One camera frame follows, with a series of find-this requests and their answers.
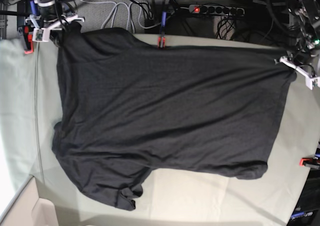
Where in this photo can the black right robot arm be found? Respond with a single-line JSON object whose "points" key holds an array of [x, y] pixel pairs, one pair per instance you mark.
{"points": [[66, 4]]}

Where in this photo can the red black clamp middle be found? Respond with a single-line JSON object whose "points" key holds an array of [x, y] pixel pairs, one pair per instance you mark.
{"points": [[162, 35]]}

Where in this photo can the red black clamp left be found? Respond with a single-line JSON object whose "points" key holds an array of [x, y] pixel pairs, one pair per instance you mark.
{"points": [[30, 24]]}

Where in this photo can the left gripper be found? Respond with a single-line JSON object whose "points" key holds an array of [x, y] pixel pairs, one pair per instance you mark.
{"points": [[304, 56]]}

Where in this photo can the red black clamp right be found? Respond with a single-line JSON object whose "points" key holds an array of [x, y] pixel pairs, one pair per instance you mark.
{"points": [[312, 162]]}

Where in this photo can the black power strip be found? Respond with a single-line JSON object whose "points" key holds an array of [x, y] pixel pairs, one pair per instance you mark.
{"points": [[216, 10]]}

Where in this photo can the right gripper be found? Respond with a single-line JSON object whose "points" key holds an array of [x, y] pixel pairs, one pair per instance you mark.
{"points": [[50, 14]]}

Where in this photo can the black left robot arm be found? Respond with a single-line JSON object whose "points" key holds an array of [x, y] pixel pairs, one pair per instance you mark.
{"points": [[306, 14]]}

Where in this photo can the red black clamp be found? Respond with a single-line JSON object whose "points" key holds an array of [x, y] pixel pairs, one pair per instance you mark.
{"points": [[162, 35], [30, 24], [312, 162]]}

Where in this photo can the beige plastic bin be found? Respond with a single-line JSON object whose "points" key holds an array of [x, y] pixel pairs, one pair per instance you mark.
{"points": [[27, 208]]}

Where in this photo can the dark grey t-shirt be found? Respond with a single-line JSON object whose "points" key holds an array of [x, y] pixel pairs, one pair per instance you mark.
{"points": [[129, 108]]}

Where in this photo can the light green table cloth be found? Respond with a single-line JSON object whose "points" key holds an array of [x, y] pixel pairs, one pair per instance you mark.
{"points": [[30, 106]]}

